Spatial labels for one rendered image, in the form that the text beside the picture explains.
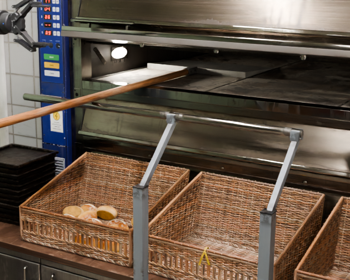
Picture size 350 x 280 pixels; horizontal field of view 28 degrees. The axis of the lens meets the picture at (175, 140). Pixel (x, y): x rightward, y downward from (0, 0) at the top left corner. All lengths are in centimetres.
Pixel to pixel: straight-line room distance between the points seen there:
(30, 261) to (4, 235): 19
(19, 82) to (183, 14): 99
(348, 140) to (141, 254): 89
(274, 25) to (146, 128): 76
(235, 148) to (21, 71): 118
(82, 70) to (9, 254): 89
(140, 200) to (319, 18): 94
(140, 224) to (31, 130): 120
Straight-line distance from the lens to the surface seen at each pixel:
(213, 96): 288
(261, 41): 260
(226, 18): 280
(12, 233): 309
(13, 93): 353
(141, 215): 245
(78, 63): 324
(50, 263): 288
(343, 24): 263
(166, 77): 319
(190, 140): 296
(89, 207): 317
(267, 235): 223
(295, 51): 255
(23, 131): 354
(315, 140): 275
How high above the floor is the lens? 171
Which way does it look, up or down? 14 degrees down
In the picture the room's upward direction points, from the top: 1 degrees clockwise
